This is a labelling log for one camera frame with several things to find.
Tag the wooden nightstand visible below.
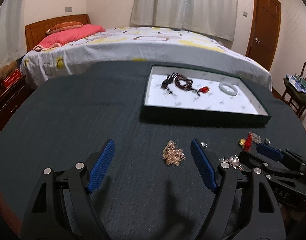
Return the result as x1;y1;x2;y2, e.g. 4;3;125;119
0;76;34;131

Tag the brown wooden door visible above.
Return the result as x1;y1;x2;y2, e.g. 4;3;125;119
246;0;281;71

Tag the small red knot charm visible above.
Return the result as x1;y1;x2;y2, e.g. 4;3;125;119
199;86;209;94

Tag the pink pillow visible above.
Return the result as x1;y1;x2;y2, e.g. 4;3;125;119
32;24;106;51

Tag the large pearl flower brooch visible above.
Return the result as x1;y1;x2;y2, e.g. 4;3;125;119
220;154;244;171

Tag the wooden headboard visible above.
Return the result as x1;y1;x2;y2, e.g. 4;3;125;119
24;13;91;53

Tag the dark bead cord pendant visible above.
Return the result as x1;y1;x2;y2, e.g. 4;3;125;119
161;73;179;97

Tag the white curtain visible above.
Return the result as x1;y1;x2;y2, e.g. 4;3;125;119
130;0;237;42

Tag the gold rhinestone flower brooch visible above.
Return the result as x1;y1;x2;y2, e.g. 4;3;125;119
162;140;186;166

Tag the white jade bangle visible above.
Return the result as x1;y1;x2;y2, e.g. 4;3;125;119
218;82;238;96

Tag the red gift box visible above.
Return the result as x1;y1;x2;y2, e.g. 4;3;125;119
2;68;22;89

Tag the dark red bead bracelet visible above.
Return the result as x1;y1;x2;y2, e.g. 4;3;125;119
174;73;201;97

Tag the bed with patterned sheet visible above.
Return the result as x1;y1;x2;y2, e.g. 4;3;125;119
20;27;273;89

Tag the silver crystal leaf brooch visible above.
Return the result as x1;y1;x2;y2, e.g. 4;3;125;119
249;132;262;144

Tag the small silver crystal earring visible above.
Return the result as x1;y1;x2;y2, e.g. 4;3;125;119
265;138;271;145

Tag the clothes pile on chair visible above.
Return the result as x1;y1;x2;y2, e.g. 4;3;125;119
284;74;306;105

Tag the wooden chair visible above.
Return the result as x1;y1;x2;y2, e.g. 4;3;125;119
281;62;306;118

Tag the red cord gold charm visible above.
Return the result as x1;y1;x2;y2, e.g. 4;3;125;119
238;133;253;152

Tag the brown plush toy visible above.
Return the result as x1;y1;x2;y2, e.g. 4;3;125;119
0;61;17;80

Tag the grey wall switch plate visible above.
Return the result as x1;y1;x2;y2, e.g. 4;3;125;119
65;7;73;12

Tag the orange brown pillow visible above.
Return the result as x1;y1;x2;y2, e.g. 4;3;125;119
46;21;84;35

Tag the green jewelry tray box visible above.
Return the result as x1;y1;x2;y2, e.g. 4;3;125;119
141;63;272;128

